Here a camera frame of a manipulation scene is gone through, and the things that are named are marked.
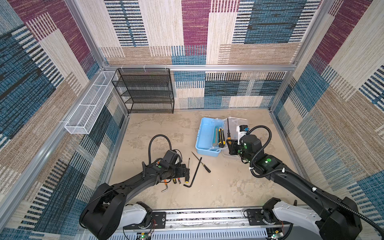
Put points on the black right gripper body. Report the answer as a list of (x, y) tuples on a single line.
[(234, 148)]

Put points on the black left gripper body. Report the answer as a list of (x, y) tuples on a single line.
[(179, 171)]

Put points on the black yellow utility knife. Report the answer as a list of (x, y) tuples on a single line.
[(222, 140)]

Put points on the light blue plastic toolbox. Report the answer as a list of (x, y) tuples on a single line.
[(208, 140)]

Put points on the wooden handled screwdriver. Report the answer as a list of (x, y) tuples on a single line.
[(228, 130)]

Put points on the teal utility knife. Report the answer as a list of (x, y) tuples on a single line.
[(216, 136)]

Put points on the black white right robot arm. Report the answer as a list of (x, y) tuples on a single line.
[(329, 217)]

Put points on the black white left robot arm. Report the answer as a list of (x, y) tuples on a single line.
[(109, 209)]

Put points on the black yellow phillips screwdriver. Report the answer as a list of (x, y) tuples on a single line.
[(187, 177)]

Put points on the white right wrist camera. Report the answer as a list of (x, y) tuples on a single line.
[(241, 131)]

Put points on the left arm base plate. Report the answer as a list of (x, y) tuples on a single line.
[(156, 220)]

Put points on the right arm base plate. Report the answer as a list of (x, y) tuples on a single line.
[(256, 217)]

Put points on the black wire mesh shelf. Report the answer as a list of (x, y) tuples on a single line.
[(145, 90)]

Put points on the white wire mesh basket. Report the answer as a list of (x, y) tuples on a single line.
[(87, 112)]

